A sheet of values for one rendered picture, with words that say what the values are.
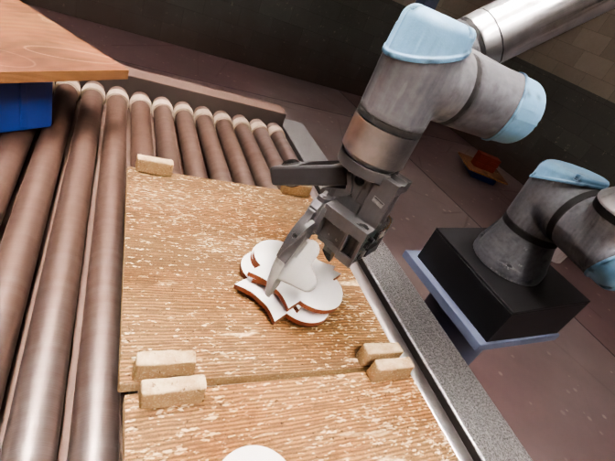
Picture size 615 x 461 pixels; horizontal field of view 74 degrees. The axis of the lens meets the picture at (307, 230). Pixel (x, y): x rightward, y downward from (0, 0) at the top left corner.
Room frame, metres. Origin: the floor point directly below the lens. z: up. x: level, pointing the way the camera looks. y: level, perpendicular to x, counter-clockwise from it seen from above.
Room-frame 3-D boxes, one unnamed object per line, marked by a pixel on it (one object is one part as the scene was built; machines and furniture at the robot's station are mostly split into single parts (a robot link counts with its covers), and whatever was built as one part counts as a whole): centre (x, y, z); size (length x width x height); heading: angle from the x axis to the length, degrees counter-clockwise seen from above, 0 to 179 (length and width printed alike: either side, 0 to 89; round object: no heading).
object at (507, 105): (0.51, -0.11, 1.26); 0.11 x 0.11 x 0.08; 28
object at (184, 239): (0.49, 0.06, 0.93); 0.41 x 0.35 x 0.02; 32
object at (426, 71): (0.44, -0.03, 1.27); 0.09 x 0.08 x 0.11; 118
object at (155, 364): (0.25, 0.07, 0.95); 0.06 x 0.02 x 0.03; 122
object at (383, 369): (0.38, -0.17, 0.95); 0.06 x 0.02 x 0.03; 124
